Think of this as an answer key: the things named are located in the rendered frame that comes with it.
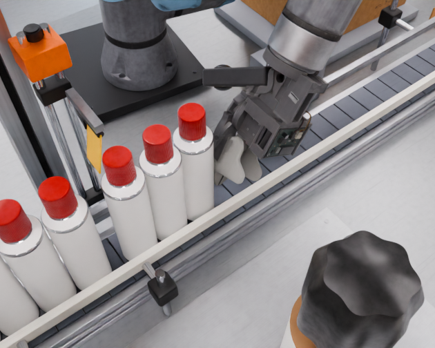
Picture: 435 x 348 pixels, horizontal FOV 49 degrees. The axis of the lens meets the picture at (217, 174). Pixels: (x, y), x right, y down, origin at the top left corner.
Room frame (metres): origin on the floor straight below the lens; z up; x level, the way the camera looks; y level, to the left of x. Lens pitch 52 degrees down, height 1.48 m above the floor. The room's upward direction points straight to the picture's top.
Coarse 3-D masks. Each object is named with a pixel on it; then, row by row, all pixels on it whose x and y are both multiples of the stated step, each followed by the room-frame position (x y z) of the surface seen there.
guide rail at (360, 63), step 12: (420, 24) 0.75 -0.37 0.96; (432, 24) 0.75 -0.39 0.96; (408, 36) 0.71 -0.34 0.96; (384, 48) 0.68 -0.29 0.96; (396, 48) 0.70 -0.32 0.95; (360, 60) 0.65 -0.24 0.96; (372, 60) 0.66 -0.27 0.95; (336, 72) 0.62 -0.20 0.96; (348, 72) 0.62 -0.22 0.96; (96, 216) 0.34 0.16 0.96
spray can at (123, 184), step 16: (112, 160) 0.33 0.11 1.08; (128, 160) 0.33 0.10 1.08; (112, 176) 0.32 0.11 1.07; (128, 176) 0.32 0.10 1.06; (144, 176) 0.34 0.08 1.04; (112, 192) 0.32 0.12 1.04; (128, 192) 0.32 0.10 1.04; (144, 192) 0.33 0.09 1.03; (112, 208) 0.31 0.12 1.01; (128, 208) 0.31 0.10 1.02; (144, 208) 0.32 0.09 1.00; (128, 224) 0.31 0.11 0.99; (144, 224) 0.32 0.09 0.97; (128, 240) 0.31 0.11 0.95; (144, 240) 0.31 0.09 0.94; (128, 256) 0.31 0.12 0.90
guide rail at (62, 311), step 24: (432, 72) 0.67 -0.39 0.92; (408, 96) 0.62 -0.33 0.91; (360, 120) 0.55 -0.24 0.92; (336, 144) 0.51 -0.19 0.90; (288, 168) 0.45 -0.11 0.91; (240, 192) 0.41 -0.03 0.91; (216, 216) 0.37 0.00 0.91; (168, 240) 0.33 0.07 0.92; (96, 288) 0.26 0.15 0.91; (48, 312) 0.23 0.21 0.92; (72, 312) 0.23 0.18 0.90; (24, 336) 0.20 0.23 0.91
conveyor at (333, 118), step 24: (432, 48) 0.79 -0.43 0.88; (408, 72) 0.71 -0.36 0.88; (360, 96) 0.65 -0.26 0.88; (384, 96) 0.65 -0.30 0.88; (312, 120) 0.59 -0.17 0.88; (336, 120) 0.59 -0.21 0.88; (384, 120) 0.59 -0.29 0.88; (312, 144) 0.53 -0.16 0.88; (264, 168) 0.48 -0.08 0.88; (216, 192) 0.43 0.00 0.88; (264, 192) 0.43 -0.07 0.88; (192, 240) 0.35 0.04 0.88; (120, 264) 0.31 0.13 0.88; (120, 288) 0.28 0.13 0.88; (48, 336) 0.21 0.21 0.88
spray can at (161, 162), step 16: (160, 128) 0.38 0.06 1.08; (144, 144) 0.36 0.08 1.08; (160, 144) 0.35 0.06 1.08; (144, 160) 0.36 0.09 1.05; (160, 160) 0.35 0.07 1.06; (176, 160) 0.36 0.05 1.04; (160, 176) 0.34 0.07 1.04; (176, 176) 0.35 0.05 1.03; (160, 192) 0.34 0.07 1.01; (176, 192) 0.35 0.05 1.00; (160, 208) 0.34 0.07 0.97; (176, 208) 0.35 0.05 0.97; (160, 224) 0.34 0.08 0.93; (176, 224) 0.35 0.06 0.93; (160, 240) 0.35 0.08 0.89
